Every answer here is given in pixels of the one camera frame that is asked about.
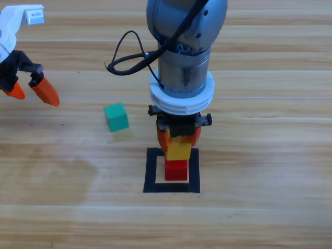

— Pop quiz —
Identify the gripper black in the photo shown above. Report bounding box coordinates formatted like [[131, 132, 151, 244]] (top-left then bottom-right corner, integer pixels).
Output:
[[0, 50, 61, 107], [147, 104, 213, 159]]

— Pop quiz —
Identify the yellow wooden block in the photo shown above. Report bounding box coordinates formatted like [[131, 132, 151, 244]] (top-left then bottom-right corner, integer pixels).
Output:
[[165, 136, 191, 161]]

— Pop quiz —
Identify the red wooden block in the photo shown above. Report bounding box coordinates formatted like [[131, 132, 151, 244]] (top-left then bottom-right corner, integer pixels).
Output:
[[164, 160, 188, 181]]

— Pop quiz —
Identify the green wooden block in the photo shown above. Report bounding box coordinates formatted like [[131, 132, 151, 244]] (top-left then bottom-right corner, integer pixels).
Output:
[[103, 102, 130, 133]]

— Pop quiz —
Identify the black tape square outline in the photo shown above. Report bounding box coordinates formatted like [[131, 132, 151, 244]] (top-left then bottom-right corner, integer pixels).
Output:
[[143, 147, 201, 194]]

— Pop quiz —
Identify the white wrist ring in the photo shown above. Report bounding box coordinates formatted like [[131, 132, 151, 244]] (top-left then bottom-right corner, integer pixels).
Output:
[[149, 68, 216, 115]]

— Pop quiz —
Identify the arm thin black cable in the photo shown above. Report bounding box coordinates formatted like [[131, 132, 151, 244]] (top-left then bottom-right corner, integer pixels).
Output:
[[114, 30, 167, 89]]

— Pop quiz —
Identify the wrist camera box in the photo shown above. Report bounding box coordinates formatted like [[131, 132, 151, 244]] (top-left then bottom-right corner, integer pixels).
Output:
[[22, 9, 45, 26]]

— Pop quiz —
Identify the arm thick black cable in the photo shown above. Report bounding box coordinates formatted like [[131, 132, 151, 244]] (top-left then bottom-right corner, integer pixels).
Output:
[[104, 0, 210, 76]]

